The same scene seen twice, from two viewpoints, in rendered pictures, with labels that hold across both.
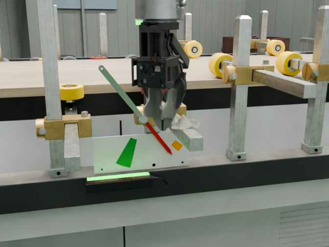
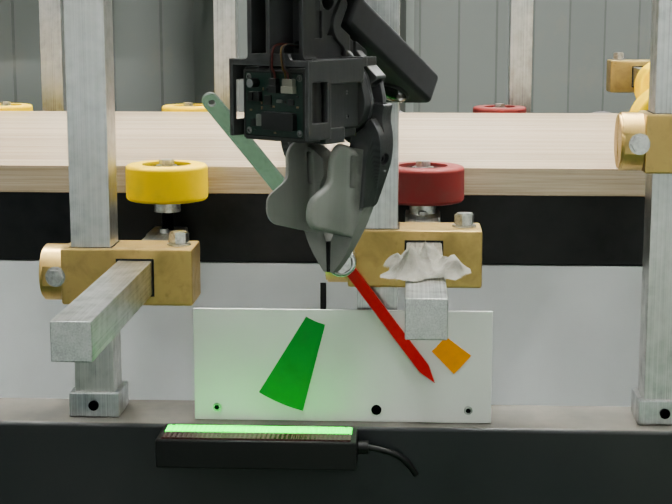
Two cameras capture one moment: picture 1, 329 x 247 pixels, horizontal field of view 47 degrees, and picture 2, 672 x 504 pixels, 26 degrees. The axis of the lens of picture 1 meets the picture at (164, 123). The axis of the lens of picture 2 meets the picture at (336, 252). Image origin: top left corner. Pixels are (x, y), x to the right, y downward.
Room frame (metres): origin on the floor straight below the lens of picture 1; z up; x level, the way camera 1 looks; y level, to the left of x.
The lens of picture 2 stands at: (-0.22, -0.29, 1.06)
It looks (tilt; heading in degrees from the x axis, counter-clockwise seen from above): 10 degrees down; 17
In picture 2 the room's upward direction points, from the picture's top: straight up
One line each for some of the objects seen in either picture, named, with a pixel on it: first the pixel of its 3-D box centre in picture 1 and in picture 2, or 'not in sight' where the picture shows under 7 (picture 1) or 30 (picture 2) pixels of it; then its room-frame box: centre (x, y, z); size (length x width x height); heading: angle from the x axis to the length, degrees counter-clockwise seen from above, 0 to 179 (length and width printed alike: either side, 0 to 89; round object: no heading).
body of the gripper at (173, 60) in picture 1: (158, 55); (310, 55); (0.72, 0.01, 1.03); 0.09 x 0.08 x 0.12; 157
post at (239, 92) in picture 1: (238, 104); (666, 238); (1.05, -0.21, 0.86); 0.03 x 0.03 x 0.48; 14
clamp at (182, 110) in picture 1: (159, 113); (403, 253); (1.00, 0.01, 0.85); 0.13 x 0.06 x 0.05; 104
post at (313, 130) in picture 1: (317, 90); not in sight; (1.11, -0.45, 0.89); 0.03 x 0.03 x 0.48; 14
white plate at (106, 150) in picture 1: (142, 152); (342, 366); (0.96, 0.06, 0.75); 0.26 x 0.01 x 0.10; 104
